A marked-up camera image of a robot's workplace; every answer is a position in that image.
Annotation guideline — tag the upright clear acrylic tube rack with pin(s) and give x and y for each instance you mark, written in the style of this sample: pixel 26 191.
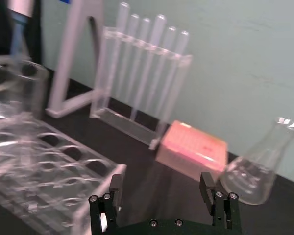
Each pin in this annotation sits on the upright clear acrylic tube rack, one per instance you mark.
pixel 127 124

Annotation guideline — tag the blue and silver pipette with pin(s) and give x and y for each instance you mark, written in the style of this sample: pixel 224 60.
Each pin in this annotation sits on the blue and silver pipette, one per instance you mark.
pixel 18 29

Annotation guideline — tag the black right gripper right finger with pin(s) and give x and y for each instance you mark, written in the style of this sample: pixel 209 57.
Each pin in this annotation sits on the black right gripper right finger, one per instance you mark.
pixel 208 193

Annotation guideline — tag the clear glass beaker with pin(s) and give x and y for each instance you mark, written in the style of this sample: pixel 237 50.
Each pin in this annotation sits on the clear glass beaker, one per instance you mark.
pixel 31 90

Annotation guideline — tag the white triangular stand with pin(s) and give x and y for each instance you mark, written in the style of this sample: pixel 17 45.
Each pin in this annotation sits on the white triangular stand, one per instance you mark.
pixel 66 61

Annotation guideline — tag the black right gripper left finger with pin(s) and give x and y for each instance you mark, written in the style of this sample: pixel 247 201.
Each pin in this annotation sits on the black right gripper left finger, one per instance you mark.
pixel 116 193

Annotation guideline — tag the wide clear acrylic holed rack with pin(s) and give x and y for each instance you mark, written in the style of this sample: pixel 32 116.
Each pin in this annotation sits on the wide clear acrylic holed rack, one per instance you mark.
pixel 51 171

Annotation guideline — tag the black table cloth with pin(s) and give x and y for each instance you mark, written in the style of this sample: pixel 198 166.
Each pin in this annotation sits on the black table cloth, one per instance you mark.
pixel 147 176

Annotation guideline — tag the clear plastic test tube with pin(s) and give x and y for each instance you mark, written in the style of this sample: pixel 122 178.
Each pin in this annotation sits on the clear plastic test tube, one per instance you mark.
pixel 181 46
pixel 156 31
pixel 122 22
pixel 168 41
pixel 142 31
pixel 131 31

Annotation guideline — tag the clear glass conical flask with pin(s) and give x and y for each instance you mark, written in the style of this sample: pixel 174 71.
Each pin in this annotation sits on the clear glass conical flask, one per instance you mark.
pixel 250 176

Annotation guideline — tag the pink pipette tip box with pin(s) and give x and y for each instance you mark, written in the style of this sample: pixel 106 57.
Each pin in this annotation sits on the pink pipette tip box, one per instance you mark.
pixel 193 149

